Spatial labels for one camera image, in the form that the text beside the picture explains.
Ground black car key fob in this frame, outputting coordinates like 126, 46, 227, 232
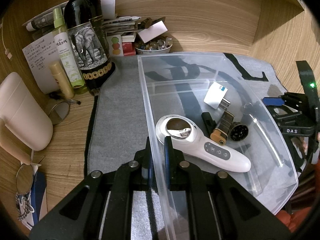
201, 112, 217, 138

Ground dark wine bottle elephant label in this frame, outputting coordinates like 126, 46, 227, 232
64, 0, 116, 95

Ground black gold perfume tube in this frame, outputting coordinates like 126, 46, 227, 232
210, 111, 234, 145

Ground white handheld massager device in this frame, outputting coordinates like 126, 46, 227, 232
156, 114, 251, 173

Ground white bowl of trinkets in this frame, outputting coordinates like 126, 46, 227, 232
134, 36, 173, 55

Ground pink mug with handle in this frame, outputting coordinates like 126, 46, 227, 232
1, 72, 53, 165

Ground small white card box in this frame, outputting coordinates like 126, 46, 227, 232
138, 21, 168, 43

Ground clear plastic storage bin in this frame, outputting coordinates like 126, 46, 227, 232
138, 53, 298, 239

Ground white power adapter plug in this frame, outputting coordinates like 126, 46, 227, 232
203, 82, 231, 109

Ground white paper note sheet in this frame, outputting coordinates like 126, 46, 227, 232
22, 32, 60, 94

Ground yellow lip balm tube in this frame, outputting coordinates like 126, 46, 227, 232
49, 61, 74, 99

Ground round eyeglasses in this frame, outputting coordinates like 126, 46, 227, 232
14, 99, 81, 195

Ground green spray bottle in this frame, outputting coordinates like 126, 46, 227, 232
53, 7, 85, 89

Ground stack of books and papers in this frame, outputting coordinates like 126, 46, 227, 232
103, 16, 141, 57

